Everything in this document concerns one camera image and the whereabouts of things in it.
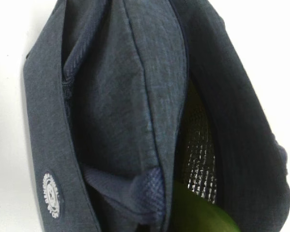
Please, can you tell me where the dark blue lunch bag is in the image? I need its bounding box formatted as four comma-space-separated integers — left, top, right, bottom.
24, 0, 290, 232

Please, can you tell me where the green cucumber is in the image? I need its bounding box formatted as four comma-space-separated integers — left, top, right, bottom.
172, 77, 240, 232

